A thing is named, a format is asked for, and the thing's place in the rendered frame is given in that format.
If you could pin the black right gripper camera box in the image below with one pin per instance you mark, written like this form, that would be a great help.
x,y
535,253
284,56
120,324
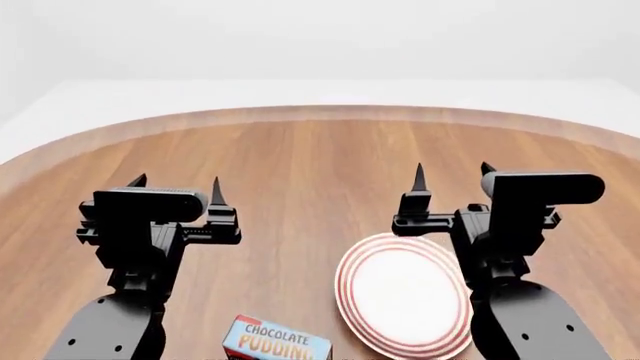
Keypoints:
x,y
530,195

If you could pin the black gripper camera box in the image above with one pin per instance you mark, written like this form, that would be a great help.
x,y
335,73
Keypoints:
x,y
530,195
150,204

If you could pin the black left gripper camera box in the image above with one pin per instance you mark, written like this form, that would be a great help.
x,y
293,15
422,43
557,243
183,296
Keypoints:
x,y
150,204

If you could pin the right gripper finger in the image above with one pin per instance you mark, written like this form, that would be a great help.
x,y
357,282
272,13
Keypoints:
x,y
417,202
486,170

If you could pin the chocolate pudding box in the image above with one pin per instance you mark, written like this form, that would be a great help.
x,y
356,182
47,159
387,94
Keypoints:
x,y
275,339

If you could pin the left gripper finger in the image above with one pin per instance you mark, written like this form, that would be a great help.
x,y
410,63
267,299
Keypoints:
x,y
219,210
139,182

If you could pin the white plate with red rings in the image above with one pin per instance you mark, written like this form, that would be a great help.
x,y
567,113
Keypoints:
x,y
405,292

